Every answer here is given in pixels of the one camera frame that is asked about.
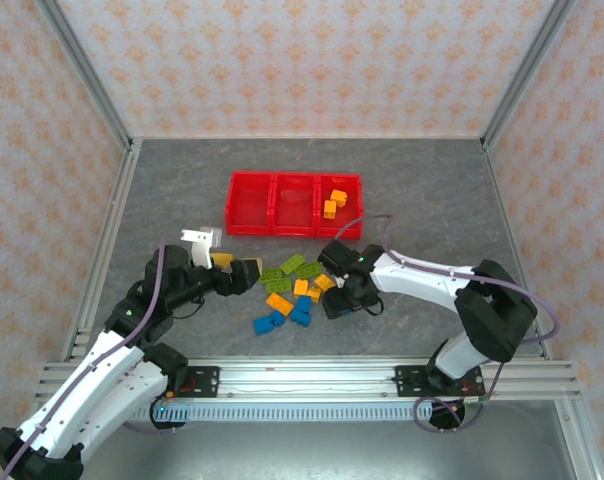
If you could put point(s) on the yellow sloped lego brick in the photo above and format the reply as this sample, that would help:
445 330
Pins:
313 293

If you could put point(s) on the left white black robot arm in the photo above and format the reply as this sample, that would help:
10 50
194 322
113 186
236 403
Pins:
117 387

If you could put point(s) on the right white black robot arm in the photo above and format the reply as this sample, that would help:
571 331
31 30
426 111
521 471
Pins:
422 282

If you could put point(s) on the small blue lego brick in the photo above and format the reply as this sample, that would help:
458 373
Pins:
280 320

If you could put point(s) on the aluminium mounting beam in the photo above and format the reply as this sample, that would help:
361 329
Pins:
307 380

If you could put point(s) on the grey metal base sheet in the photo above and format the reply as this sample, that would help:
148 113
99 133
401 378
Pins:
307 450

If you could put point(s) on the aluminium table side rail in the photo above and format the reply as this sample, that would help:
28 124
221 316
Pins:
105 250
495 175

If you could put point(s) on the aluminium frame post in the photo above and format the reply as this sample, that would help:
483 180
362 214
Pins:
524 75
90 75

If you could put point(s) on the aluminium frame leg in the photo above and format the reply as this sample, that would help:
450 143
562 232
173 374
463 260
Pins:
579 440

